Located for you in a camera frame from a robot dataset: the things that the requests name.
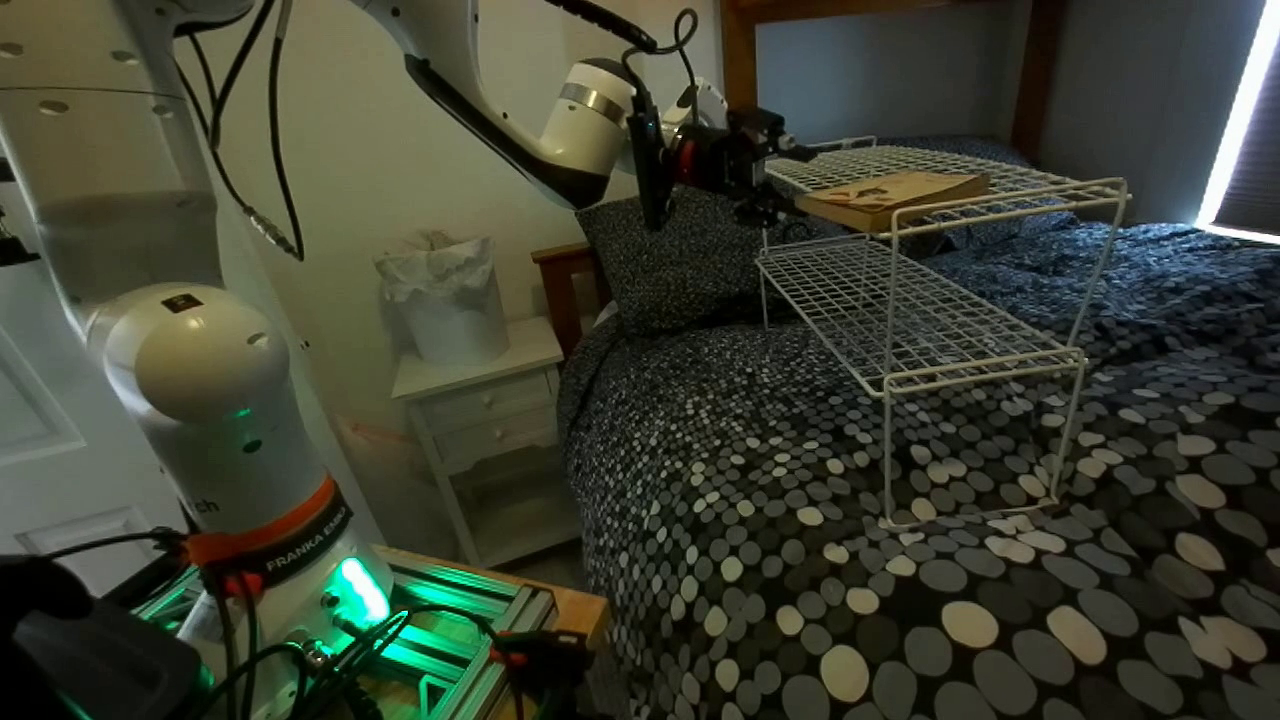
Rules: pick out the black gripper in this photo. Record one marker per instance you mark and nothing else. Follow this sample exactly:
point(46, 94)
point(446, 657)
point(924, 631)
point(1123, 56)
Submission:
point(724, 154)

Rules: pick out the wooden board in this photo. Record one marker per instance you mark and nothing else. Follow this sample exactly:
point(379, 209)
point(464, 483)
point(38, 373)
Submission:
point(892, 196)

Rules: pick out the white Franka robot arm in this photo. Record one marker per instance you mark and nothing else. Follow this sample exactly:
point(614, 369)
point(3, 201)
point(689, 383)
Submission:
point(212, 387)

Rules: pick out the black box beside robot base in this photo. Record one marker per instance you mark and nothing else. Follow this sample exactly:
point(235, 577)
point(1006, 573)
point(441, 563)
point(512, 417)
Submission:
point(82, 653)

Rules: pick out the brown wooden bed corner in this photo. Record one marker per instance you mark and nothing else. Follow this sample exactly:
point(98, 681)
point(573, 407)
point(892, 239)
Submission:
point(565, 303)

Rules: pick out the black white dotted pillow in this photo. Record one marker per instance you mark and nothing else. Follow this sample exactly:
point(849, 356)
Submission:
point(683, 262)

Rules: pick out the white nightstand drawer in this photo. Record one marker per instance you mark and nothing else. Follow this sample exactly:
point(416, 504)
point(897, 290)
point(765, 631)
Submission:
point(485, 414)

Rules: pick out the black white dotted bedspread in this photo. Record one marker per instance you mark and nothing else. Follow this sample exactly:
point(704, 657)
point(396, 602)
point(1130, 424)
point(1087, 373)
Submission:
point(934, 533)

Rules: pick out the white nightstand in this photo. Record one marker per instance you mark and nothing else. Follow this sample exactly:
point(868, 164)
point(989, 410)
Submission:
point(485, 424)

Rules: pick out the white panel door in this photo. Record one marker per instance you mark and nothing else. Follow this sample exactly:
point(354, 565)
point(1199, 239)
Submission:
point(43, 441)

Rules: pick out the brown wooden headboard frame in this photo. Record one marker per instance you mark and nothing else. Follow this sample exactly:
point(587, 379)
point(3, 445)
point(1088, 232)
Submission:
point(741, 67)

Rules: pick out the green lit metal base frame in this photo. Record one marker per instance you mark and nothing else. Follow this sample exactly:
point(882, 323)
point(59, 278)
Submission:
point(455, 640)

